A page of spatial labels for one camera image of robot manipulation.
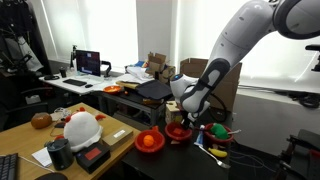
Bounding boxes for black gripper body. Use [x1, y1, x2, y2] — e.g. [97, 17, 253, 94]
[180, 110, 198, 127]

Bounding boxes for wooden shape sorter toy box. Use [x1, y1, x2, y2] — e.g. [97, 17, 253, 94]
[165, 100, 184, 125]

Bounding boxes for green plush toy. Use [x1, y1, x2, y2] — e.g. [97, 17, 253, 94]
[209, 123, 229, 140]

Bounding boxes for yellow toy banana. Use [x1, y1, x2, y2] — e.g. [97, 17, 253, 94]
[207, 147, 229, 159]

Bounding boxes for large cardboard box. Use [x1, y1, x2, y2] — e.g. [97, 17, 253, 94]
[179, 58, 243, 113]

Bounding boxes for small open cardboard box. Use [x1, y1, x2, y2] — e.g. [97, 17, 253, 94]
[145, 52, 177, 84]

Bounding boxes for small tan box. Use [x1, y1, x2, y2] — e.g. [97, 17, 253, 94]
[100, 126, 134, 152]

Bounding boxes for orange bowl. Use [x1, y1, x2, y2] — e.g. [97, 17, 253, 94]
[102, 85, 124, 95]

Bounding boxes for white plush toy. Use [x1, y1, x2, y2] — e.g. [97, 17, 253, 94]
[62, 106, 107, 154]

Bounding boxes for black box red label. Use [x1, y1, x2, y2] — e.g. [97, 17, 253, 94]
[74, 142, 112, 175]

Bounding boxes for blue white toothpaste tube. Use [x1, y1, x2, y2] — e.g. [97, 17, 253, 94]
[193, 124, 206, 148]

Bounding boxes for orange ball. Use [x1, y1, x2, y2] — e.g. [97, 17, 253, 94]
[143, 134, 155, 148]

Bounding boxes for metal rack table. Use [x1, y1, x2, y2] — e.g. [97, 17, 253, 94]
[99, 89, 168, 128]

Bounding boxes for white paper pile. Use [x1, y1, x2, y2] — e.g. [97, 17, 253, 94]
[123, 65, 155, 85]

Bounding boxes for white desk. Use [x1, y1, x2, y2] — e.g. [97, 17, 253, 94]
[38, 70, 134, 97]

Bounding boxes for lit computer monitor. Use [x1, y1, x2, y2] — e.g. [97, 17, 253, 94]
[75, 49, 102, 78]

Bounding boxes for black keyboard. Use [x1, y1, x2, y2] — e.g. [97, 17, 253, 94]
[0, 152, 20, 180]
[62, 78, 88, 88]

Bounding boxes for clear container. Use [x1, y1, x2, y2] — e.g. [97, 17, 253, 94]
[52, 106, 73, 122]

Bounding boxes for black headphones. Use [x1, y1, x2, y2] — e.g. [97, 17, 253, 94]
[43, 74, 60, 81]

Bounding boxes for brown football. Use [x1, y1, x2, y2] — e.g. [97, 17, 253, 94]
[30, 112, 54, 130]

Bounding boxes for white paper sheet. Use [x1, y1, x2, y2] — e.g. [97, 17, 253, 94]
[31, 146, 54, 168]

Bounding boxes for wooden desk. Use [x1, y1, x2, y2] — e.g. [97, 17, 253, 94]
[0, 102, 142, 180]

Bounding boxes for black office chair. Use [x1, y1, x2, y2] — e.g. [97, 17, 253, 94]
[0, 85, 50, 132]

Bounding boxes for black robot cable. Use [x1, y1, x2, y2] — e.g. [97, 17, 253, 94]
[207, 92, 230, 123]

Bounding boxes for black cable bundle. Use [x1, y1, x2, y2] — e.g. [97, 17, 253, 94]
[288, 91, 320, 109]

